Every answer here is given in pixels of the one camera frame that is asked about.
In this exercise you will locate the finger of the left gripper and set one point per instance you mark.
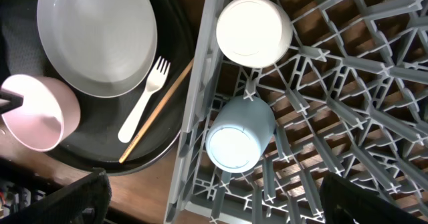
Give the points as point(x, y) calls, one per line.
point(13, 101)

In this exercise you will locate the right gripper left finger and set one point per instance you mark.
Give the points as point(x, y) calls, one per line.
point(84, 201)

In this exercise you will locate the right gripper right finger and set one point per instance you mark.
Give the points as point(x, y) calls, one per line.
point(345, 202)

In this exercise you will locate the light grey plate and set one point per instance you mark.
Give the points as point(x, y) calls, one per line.
point(103, 48)

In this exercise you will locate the light blue cup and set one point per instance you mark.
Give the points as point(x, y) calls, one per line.
point(240, 134)

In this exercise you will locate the white plastic fork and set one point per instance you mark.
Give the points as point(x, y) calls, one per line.
point(154, 82)

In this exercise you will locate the wooden chopstick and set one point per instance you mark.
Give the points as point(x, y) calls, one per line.
point(137, 137)

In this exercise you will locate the white cup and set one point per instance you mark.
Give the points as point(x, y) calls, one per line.
point(254, 33)

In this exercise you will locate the grey dishwasher rack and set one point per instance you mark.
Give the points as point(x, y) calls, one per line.
point(349, 96)

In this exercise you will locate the round black serving tray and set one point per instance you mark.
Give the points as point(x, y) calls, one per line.
point(94, 144)

